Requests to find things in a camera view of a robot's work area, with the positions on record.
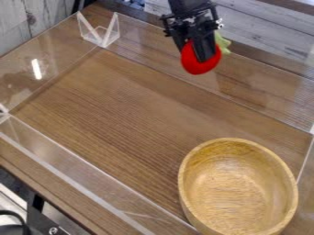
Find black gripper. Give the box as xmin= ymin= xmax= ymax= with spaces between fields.
xmin=159 ymin=0 xmax=223 ymax=62

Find red felt strawberry toy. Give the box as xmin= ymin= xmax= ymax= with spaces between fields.
xmin=180 ymin=32 xmax=231 ymax=75

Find clear acrylic tray walls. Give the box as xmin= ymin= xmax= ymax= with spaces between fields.
xmin=0 ymin=8 xmax=314 ymax=235

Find oval wooden bowl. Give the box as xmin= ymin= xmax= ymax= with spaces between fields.
xmin=177 ymin=138 xmax=297 ymax=235

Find clear acrylic corner bracket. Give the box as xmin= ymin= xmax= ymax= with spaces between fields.
xmin=76 ymin=12 xmax=120 ymax=49

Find black table clamp bracket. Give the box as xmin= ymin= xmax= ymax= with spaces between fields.
xmin=26 ymin=194 xmax=70 ymax=235

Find black cable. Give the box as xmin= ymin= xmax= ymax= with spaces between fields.
xmin=0 ymin=210 xmax=32 ymax=235

